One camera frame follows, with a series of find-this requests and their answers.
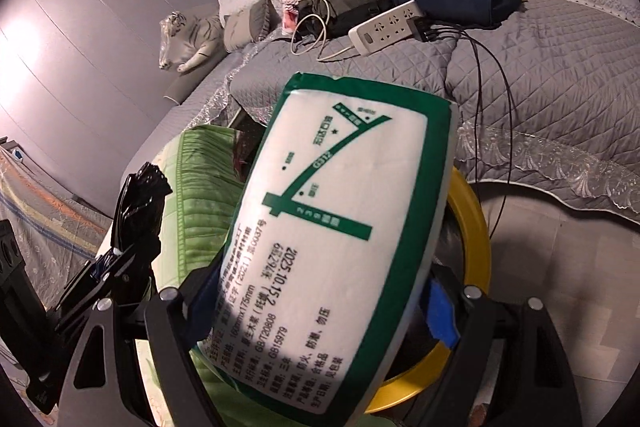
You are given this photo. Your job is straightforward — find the yellow round bin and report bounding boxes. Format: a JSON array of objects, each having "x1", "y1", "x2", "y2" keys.
[{"x1": 367, "y1": 164, "x2": 493, "y2": 415}]

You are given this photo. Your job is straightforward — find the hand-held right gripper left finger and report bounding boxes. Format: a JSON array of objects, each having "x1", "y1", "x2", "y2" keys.
[{"x1": 59, "y1": 257, "x2": 236, "y2": 427}]

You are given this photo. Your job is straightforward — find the white power strip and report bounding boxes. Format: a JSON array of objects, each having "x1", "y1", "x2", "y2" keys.
[{"x1": 348, "y1": 0, "x2": 425, "y2": 56}]

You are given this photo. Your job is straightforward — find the green white printed bedsheet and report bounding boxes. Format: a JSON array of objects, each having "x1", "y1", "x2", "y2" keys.
[{"x1": 135, "y1": 124, "x2": 271, "y2": 427}]

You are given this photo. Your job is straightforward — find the white cable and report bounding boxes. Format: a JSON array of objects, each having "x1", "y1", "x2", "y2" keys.
[{"x1": 290, "y1": 0, "x2": 358, "y2": 62}]

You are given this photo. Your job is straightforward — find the black cable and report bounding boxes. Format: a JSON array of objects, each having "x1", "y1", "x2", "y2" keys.
[
  {"x1": 456, "y1": 31, "x2": 514, "y2": 233},
  {"x1": 444, "y1": 29, "x2": 485, "y2": 188}
]

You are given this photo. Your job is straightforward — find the grey quilted pillow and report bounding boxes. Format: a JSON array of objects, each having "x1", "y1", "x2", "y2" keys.
[{"x1": 222, "y1": 0, "x2": 275, "y2": 54}]

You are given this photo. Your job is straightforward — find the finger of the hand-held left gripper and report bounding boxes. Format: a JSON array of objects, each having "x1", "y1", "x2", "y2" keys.
[
  {"x1": 75, "y1": 247, "x2": 137, "y2": 290},
  {"x1": 46, "y1": 274, "x2": 162, "y2": 335}
]

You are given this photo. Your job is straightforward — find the grey striped cloth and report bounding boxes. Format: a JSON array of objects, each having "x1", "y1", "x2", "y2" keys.
[{"x1": 0, "y1": 142, "x2": 116, "y2": 308}]

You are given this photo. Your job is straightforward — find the black charger plugs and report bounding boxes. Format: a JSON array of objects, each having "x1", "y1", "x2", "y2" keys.
[{"x1": 407, "y1": 18, "x2": 458, "y2": 44}]

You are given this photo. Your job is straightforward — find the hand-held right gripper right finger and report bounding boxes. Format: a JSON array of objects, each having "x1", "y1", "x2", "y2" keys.
[{"x1": 400, "y1": 264, "x2": 585, "y2": 427}]

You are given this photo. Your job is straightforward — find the white tiger plush toy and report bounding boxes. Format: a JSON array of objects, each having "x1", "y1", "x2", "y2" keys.
[{"x1": 159, "y1": 11, "x2": 226, "y2": 74}]

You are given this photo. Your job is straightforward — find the white green tissue pack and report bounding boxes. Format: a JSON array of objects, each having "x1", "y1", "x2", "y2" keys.
[{"x1": 197, "y1": 74, "x2": 458, "y2": 414}]

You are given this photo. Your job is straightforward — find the grey quilted bedspread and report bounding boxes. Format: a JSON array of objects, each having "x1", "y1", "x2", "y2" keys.
[{"x1": 167, "y1": 0, "x2": 640, "y2": 214}]

